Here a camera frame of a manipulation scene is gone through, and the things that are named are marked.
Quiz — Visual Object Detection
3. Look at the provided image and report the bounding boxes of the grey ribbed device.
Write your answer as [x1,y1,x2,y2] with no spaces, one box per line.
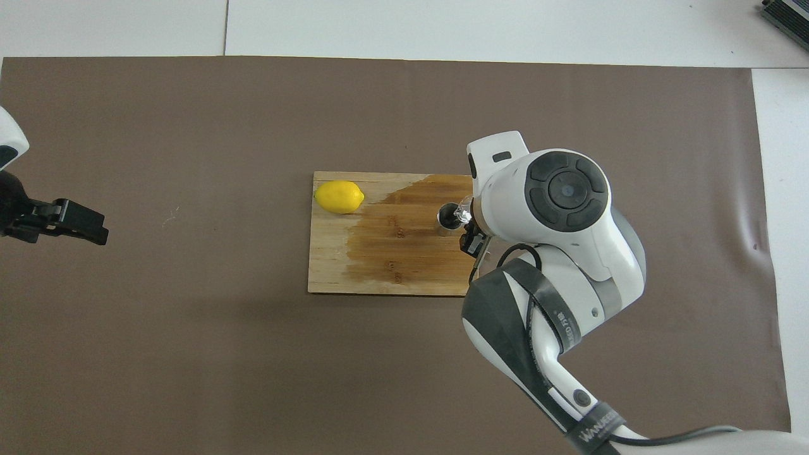
[760,0,809,46]

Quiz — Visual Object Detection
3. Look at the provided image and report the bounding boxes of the yellow lemon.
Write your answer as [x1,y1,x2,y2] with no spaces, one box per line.
[314,180,365,215]

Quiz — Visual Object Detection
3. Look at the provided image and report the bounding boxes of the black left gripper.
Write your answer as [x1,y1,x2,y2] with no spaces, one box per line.
[0,171,109,246]

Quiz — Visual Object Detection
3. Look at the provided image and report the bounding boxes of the brown paper table mat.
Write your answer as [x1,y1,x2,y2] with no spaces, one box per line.
[0,56,794,455]

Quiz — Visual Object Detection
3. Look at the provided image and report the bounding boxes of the wooden cutting board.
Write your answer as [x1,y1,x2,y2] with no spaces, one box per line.
[308,171,481,297]

